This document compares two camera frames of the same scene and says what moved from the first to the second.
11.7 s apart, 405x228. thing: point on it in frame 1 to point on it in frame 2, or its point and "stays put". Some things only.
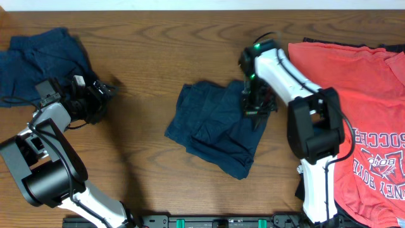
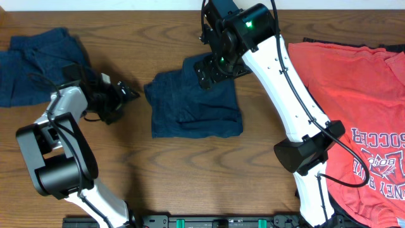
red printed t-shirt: x=370 y=168 stays put
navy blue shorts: x=209 y=121 to x=181 y=108
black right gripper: x=253 y=113 to x=218 y=74
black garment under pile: x=398 y=47 stays put
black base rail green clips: x=205 y=221 stays put
